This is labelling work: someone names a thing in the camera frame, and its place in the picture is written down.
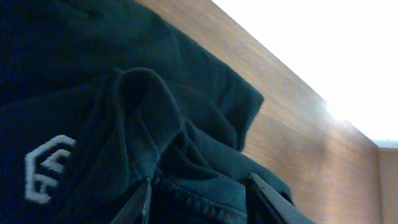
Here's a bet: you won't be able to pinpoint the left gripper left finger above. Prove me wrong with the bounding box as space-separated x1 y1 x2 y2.
111 178 152 224

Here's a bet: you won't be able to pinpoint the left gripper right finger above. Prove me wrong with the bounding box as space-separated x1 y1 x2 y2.
246 173 315 224

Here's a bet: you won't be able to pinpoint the black folded garment with logo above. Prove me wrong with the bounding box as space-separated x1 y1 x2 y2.
1 1 263 223

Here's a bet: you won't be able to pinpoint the blue denim jeans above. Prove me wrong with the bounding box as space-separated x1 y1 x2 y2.
149 124 295 224

